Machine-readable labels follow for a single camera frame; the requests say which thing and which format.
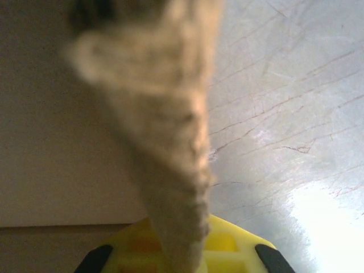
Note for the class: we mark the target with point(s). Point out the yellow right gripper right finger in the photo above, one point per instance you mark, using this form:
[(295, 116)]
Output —
[(227, 256)]

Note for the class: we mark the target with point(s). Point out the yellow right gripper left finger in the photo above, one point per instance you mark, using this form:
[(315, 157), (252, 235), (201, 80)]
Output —
[(133, 250)]

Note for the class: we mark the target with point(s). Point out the brown cardboard box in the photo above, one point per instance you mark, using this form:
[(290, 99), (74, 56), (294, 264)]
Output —
[(170, 113)]

